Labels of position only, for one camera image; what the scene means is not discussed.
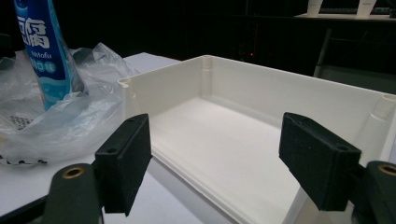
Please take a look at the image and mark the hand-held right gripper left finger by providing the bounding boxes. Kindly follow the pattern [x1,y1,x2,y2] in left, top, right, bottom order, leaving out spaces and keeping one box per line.
[42,113,153,224]

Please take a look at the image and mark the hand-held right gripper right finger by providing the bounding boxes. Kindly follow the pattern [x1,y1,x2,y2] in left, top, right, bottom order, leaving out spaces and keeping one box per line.
[278,112,396,224]

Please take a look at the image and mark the clear plastic bag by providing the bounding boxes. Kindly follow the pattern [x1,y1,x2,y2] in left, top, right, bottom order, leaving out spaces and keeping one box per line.
[0,42,140,166]

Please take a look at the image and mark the white plastic box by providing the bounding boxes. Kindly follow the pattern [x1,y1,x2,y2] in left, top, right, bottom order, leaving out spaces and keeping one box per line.
[117,54,396,224]

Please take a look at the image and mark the blue snack packet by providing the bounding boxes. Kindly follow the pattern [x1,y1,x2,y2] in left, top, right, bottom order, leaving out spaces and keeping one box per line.
[12,0,89,112]

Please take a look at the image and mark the dark chair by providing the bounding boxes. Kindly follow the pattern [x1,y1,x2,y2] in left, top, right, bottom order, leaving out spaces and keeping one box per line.
[313,28,396,95]

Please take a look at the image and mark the white desk with stands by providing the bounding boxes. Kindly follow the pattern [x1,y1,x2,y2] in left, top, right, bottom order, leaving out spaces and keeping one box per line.
[293,0,396,22]

